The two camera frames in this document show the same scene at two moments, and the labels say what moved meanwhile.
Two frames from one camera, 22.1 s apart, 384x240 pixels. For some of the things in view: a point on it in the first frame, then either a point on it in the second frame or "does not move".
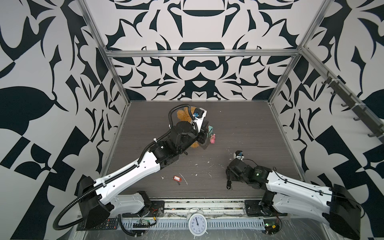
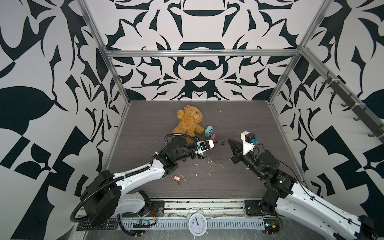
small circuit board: [142, 223] does not move
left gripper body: [204, 137] -> [195, 150]
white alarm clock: [197, 221] does not move
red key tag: [177, 178] does not move
